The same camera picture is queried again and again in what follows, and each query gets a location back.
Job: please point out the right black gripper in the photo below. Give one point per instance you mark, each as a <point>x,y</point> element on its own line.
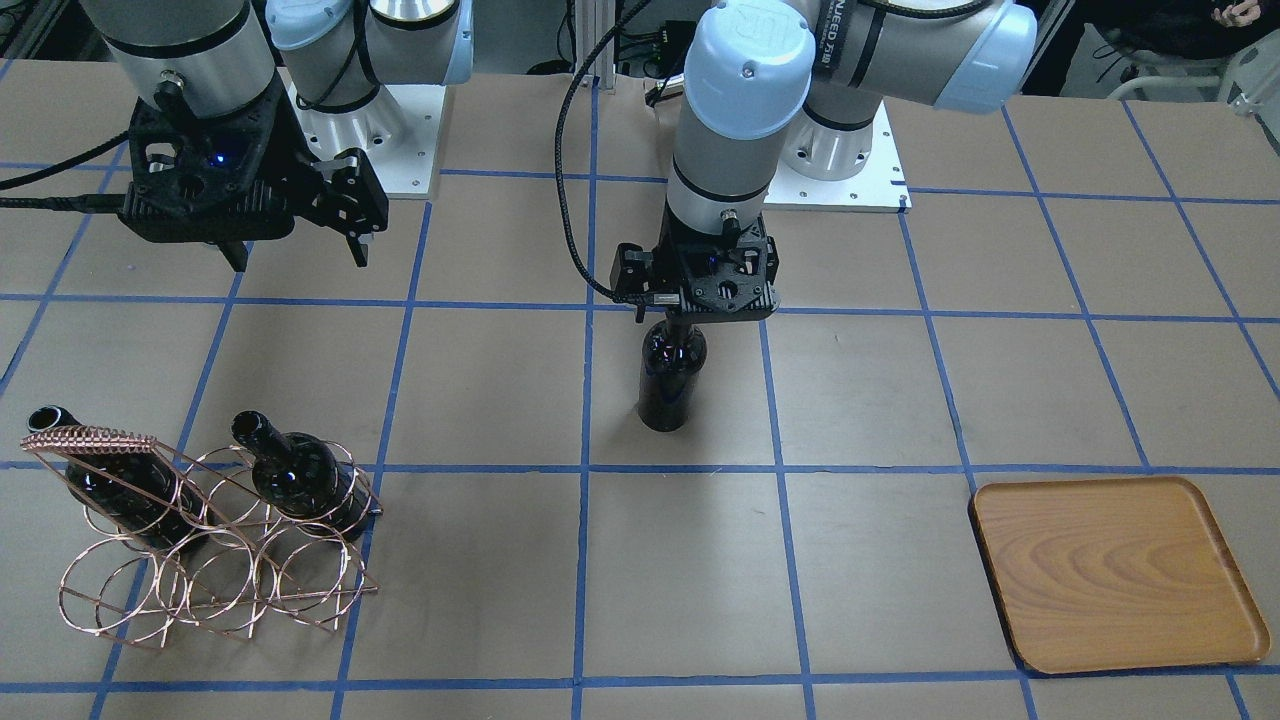
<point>298,168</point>

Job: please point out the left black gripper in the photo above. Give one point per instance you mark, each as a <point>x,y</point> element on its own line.
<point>629,275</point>

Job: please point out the dark wine bottle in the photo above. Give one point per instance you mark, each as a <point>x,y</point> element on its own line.
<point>135,491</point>
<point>673,356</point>
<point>302,479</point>

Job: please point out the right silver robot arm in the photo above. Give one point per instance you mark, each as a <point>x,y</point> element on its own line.
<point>332,56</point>

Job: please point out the wooden tray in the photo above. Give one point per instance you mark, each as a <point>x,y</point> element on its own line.
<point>1111,574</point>

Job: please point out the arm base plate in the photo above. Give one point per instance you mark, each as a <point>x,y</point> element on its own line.
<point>399,129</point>
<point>860,190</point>

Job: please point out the aluminium frame post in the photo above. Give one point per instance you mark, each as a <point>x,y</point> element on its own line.
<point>591,23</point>

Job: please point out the copper wire wine basket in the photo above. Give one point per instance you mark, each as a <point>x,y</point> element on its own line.
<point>242,563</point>

